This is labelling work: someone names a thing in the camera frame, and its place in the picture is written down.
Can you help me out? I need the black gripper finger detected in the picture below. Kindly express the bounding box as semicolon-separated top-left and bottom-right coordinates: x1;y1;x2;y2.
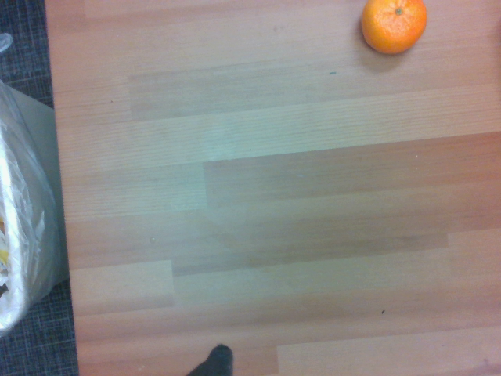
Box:
185;344;235;376

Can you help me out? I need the orange tangerine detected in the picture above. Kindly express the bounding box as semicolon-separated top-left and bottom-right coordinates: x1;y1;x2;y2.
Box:
360;0;428;55

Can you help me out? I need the grey bin with plastic liner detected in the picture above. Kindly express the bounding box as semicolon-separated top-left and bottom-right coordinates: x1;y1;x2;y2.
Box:
0;33;71;338

